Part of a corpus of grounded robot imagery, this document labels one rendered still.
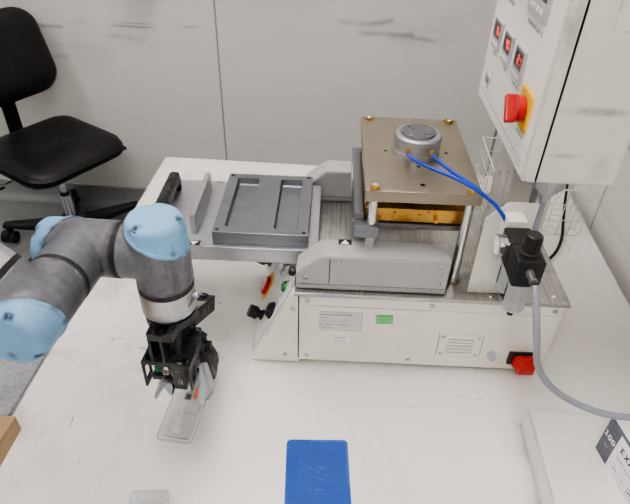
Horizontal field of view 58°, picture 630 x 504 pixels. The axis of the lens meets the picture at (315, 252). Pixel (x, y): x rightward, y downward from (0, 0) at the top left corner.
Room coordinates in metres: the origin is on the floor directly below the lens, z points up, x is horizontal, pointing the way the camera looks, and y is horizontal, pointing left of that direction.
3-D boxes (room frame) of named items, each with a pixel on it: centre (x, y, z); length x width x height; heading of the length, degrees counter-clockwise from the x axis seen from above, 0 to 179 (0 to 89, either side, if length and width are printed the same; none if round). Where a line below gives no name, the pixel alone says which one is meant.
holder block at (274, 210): (0.88, 0.09, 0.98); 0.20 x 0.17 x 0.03; 179
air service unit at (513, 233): (0.65, -0.29, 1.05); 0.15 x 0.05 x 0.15; 179
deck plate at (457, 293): (0.87, -0.20, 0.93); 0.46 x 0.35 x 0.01; 89
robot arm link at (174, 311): (0.57, 0.20, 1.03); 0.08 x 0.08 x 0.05
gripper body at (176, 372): (0.57, 0.20, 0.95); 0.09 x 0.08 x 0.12; 174
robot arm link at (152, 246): (0.57, 0.20, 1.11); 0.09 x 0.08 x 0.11; 86
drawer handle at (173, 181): (0.88, 0.28, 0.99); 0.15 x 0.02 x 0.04; 179
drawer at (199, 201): (0.88, 0.14, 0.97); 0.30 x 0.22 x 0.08; 89
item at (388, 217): (0.87, -0.17, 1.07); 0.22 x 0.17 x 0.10; 179
